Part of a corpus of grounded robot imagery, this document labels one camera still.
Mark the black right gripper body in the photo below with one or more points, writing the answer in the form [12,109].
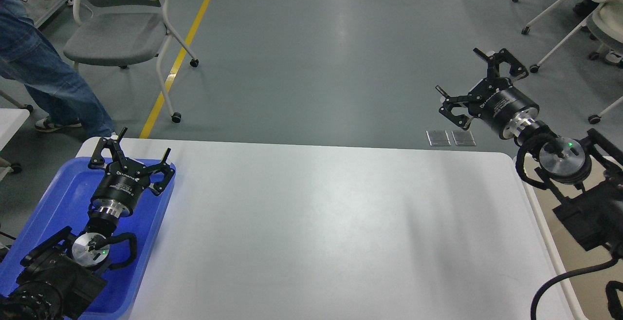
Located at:
[506,110]

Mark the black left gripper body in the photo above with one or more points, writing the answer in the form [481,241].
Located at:
[120,190]

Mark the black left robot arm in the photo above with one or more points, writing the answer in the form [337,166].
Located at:
[83,252]

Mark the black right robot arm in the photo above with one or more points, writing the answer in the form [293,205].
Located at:
[585,175]

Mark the right metal floor plate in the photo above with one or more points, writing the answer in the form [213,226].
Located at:
[463,138]

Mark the metal floor plate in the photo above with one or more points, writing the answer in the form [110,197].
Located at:
[438,138]
[463,138]

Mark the left metal floor plate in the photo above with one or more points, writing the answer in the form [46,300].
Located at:
[438,138]

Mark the blue plastic tray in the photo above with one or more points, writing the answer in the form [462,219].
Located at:
[66,203]

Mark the white side table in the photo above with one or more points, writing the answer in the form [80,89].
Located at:
[10,121]

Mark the white chair right near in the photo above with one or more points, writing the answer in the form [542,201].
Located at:
[605,23]

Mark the person in blue jeans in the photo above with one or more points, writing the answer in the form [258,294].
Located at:
[26,56]

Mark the grey office chair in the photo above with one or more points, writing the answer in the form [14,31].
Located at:
[119,33]

